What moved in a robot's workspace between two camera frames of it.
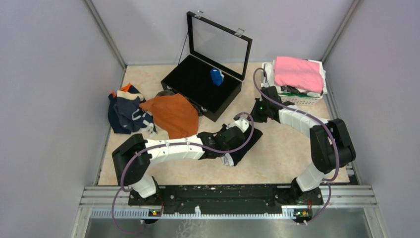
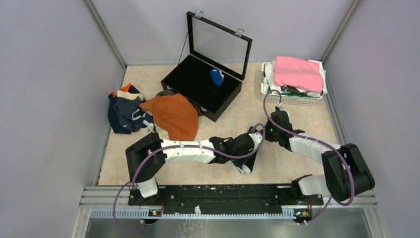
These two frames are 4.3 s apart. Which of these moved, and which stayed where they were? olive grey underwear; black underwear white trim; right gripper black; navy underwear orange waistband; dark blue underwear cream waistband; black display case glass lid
Moved: right gripper black; black underwear white trim
Stayed: navy underwear orange waistband; dark blue underwear cream waistband; olive grey underwear; black display case glass lid
